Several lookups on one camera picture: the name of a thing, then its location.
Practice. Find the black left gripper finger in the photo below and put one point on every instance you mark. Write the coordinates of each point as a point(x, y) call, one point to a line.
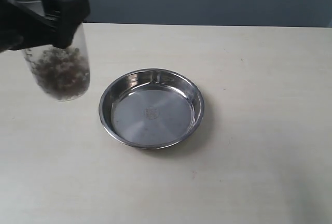
point(22, 28)

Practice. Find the clear plastic shaker bottle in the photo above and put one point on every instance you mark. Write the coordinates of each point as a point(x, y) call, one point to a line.
point(63, 74)

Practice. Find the round stainless steel dish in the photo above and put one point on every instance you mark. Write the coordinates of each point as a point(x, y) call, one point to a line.
point(151, 108)

